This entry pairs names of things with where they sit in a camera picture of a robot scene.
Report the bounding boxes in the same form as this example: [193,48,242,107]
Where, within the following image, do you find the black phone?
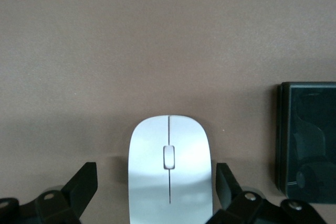
[275,81,336,205]

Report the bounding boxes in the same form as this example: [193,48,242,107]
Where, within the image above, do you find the white computer mouse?
[128,114,214,224]

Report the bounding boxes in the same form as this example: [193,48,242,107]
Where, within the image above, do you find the brown table cover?
[0,0,336,224]

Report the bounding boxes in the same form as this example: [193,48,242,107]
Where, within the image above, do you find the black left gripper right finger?
[207,162,328,224]

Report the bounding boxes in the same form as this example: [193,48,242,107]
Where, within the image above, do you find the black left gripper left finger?
[0,161,99,224]

